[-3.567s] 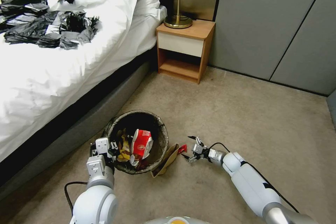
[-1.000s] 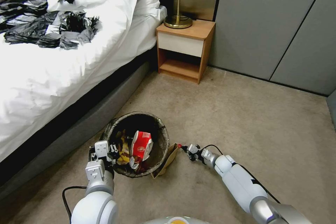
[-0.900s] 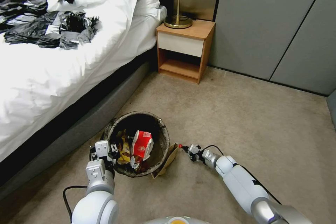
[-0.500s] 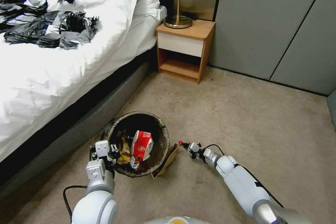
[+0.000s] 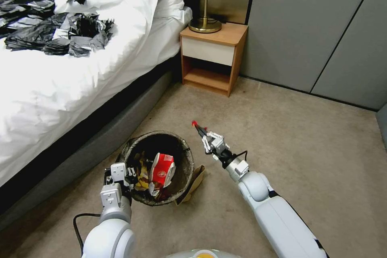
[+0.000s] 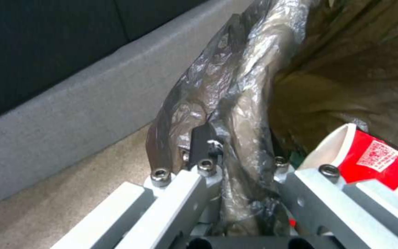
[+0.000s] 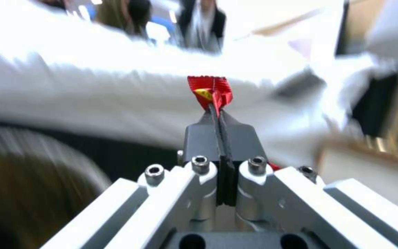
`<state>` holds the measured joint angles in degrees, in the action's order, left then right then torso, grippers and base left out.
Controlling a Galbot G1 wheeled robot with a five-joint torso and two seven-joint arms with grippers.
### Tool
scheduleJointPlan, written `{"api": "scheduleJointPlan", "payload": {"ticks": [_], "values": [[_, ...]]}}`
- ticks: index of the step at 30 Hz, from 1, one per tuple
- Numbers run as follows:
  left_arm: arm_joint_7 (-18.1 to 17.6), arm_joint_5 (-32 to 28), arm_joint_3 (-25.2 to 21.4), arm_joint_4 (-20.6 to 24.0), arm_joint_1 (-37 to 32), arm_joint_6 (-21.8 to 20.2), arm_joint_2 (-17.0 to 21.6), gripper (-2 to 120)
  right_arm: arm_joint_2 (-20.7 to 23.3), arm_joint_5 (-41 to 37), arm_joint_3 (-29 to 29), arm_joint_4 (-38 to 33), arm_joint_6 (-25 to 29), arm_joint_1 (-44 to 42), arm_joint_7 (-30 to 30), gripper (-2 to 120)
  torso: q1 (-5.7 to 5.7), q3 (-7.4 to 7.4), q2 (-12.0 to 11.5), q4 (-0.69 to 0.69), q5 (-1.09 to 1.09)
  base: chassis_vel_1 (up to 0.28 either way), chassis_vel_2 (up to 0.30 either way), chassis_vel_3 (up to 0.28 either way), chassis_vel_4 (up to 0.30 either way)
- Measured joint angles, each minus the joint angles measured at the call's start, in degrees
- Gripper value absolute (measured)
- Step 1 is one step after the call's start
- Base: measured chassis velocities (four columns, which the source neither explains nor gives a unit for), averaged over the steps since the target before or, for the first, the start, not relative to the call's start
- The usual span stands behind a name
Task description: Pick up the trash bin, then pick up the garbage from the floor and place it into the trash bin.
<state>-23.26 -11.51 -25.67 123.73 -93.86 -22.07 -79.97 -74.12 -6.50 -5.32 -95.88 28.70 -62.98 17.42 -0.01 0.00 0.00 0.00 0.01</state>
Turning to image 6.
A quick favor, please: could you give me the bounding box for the translucent brown trash bag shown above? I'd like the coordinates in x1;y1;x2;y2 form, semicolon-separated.
145;0;398;238

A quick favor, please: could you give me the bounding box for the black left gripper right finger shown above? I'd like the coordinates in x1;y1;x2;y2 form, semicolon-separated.
272;155;398;249

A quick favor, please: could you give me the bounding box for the red white paper cup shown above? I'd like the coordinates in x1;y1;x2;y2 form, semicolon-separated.
295;123;398;206

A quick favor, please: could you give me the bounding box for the dark blue sofa cushion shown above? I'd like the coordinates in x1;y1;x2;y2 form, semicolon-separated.
0;0;132;125
115;0;222;43

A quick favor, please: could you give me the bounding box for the grey upholstered sofa base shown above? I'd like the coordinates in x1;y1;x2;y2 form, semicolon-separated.
0;0;255;211

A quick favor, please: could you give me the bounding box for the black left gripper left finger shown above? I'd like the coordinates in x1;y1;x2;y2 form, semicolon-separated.
50;123;227;249

